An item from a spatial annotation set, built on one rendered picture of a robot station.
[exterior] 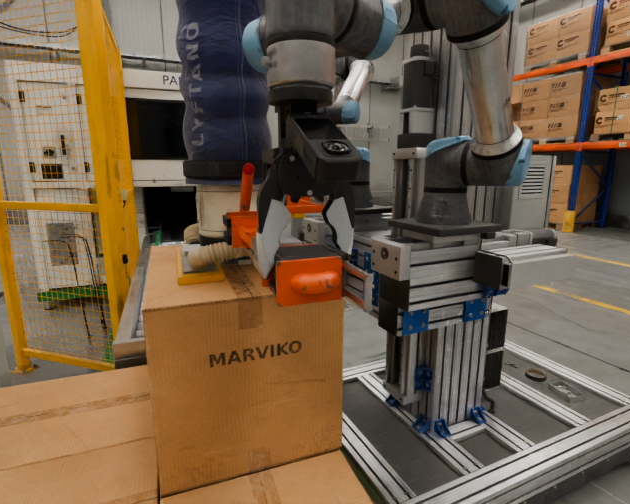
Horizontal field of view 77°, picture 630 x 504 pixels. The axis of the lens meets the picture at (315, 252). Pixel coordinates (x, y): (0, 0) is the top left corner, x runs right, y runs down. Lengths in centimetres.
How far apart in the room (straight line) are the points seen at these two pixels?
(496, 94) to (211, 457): 97
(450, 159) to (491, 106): 19
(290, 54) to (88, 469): 95
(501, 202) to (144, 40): 963
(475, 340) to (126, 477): 119
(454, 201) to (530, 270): 27
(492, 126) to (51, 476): 123
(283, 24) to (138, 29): 1016
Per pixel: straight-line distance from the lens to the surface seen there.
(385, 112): 1247
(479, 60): 93
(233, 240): 75
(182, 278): 89
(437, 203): 112
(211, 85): 95
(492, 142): 104
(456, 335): 154
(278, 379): 88
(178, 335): 80
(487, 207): 150
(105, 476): 107
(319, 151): 37
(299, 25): 45
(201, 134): 96
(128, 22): 1062
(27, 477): 115
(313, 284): 41
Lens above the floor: 119
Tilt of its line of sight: 12 degrees down
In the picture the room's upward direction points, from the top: straight up
